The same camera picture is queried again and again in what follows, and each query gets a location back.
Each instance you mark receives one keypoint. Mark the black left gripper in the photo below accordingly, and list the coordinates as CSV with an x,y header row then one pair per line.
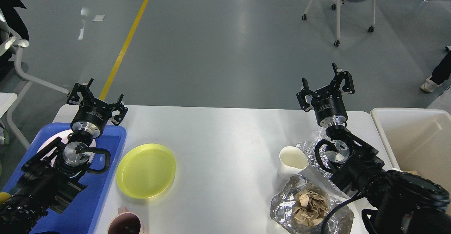
x,y
93,115

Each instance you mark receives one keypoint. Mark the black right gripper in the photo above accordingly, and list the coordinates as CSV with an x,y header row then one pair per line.
x,y
328,104

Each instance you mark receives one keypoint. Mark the yellow plastic plate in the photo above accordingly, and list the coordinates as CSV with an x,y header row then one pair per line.
x,y
146,171

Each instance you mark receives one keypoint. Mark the pink ceramic mug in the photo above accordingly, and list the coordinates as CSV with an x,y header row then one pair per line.
x,y
127,222

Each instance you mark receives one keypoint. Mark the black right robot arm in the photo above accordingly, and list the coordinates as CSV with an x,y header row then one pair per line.
x,y
404,203

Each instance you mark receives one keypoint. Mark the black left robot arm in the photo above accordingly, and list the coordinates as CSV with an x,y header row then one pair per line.
x,y
51,177

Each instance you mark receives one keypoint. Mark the white paper cup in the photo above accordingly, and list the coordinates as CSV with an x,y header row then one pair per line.
x,y
291,161

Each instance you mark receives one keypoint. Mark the small white side table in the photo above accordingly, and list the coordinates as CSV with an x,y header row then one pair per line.
x,y
6,101

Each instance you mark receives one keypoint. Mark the white office chair left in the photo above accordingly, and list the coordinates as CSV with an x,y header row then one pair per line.
x,y
15,45

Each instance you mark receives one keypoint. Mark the blue plastic tray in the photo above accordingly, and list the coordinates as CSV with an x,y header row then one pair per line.
x,y
81,216

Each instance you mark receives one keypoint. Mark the beige plastic bin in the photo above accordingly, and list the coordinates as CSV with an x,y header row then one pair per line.
x,y
417,139

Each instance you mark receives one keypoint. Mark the crumpled brown paper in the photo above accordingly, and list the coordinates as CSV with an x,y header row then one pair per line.
x,y
310,208

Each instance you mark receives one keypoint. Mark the crumpled aluminium foil front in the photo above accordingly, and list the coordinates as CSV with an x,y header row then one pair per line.
x,y
283,207

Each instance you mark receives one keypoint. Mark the blue HOME mug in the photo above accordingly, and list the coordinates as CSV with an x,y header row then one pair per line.
x,y
4,196

